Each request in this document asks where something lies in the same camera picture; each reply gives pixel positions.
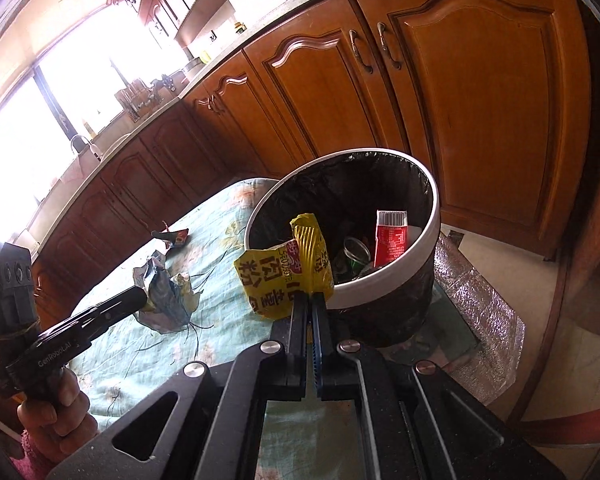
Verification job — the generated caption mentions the wooden base cabinets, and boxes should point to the wooden base cabinets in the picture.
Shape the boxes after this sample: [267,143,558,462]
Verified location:
[30,0,593,281]

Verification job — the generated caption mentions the light blue floral tablecloth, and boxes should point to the light blue floral tablecloth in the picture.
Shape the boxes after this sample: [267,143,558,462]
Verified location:
[67,177,361,480]

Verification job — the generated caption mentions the foil snack bag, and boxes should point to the foil snack bag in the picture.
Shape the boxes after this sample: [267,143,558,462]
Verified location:
[132,252,206,336]

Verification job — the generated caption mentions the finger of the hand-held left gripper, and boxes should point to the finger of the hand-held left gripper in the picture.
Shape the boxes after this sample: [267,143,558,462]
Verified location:
[67,286,149,333]

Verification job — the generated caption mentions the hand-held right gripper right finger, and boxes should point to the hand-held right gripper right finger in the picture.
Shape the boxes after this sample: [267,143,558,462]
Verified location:
[310,291,566,480]

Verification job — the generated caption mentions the person's left hand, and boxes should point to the person's left hand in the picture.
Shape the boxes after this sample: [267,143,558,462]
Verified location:
[17,367,101,466]

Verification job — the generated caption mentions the silver foil floor mat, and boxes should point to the silver foil floor mat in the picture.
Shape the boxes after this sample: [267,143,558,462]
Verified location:
[385,232,527,401]

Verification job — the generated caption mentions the yellow snack wrapper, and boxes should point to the yellow snack wrapper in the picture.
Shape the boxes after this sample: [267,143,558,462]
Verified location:
[233,212,335,321]

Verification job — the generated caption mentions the white bin with black liner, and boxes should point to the white bin with black liner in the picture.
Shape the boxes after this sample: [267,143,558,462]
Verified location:
[243,147,441,348]

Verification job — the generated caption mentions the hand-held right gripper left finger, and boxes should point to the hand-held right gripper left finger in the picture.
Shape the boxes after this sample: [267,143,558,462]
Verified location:
[47,292,312,480]

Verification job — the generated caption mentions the curved sink faucet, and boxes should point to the curved sink faucet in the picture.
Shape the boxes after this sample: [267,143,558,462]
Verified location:
[70,134,102,162]

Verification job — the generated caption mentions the small red black wrapper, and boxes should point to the small red black wrapper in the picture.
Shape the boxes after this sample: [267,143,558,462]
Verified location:
[151,227,190,248]

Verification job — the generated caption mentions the knife rack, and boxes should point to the knife rack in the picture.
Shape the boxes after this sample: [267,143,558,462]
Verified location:
[114,77,148,116]

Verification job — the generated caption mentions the kitchen window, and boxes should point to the kitchen window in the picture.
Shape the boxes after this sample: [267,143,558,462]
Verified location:
[0,7,191,241]

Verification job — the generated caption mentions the red snack packet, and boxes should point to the red snack packet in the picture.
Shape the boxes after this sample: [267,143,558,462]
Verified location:
[373,210,410,268]

